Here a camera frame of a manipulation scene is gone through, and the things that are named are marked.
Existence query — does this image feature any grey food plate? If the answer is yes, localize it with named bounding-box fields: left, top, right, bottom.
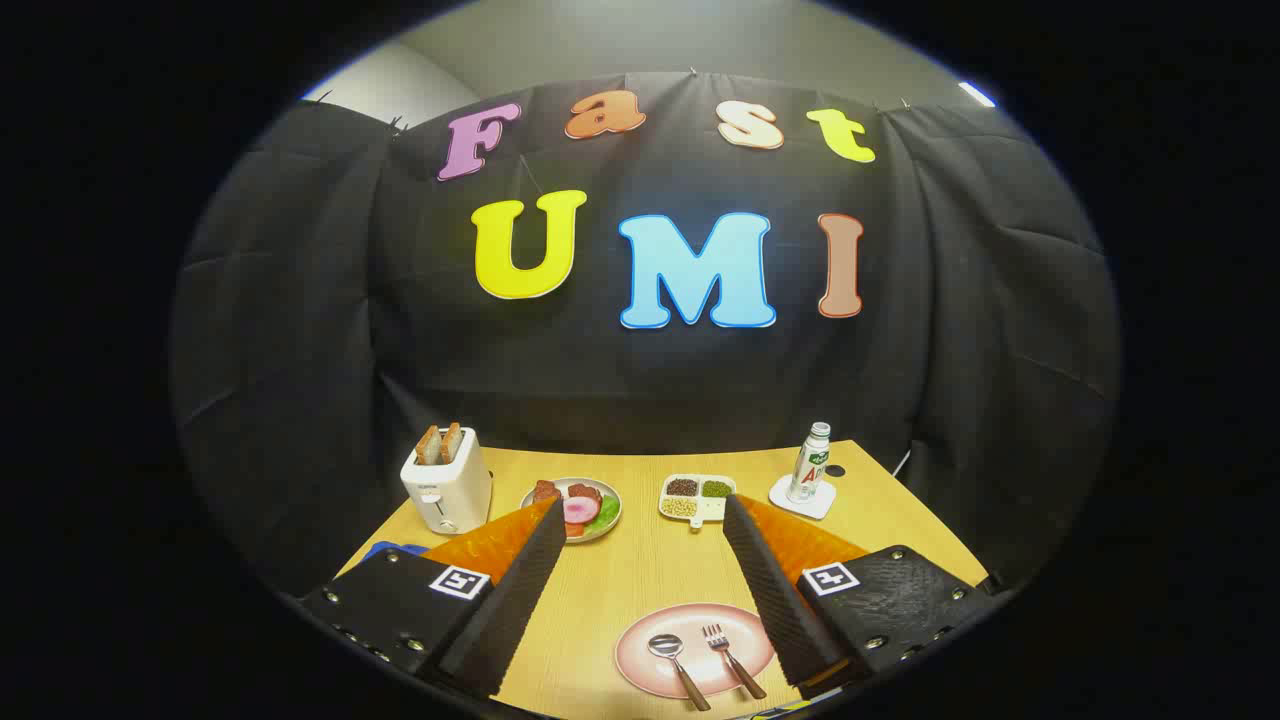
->
left=520, top=477, right=623, bottom=544

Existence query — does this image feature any white square coaster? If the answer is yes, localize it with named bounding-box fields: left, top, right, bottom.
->
left=768, top=474, right=837, bottom=521

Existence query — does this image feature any spoon with wooden handle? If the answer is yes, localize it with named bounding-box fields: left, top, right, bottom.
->
left=647, top=633, right=712, bottom=713

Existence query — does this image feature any white divided bean dish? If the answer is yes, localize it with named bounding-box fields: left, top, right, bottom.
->
left=658, top=474, right=738, bottom=529

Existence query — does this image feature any fork with wooden handle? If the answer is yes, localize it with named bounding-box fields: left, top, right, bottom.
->
left=701, top=624, right=768, bottom=701

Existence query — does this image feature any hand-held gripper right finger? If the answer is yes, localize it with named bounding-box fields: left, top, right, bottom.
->
left=722, top=493, right=1001, bottom=701

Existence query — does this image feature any pink plate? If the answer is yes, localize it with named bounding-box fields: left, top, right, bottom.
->
left=614, top=602, right=777, bottom=699

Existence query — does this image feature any white drink bottle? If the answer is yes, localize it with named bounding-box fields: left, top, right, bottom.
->
left=786, top=422, right=832, bottom=504

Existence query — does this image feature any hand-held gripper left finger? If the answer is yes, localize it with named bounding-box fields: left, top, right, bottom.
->
left=300, top=497, right=568, bottom=699

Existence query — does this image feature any white toaster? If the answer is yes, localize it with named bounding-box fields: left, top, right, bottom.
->
left=400, top=428, right=493, bottom=536

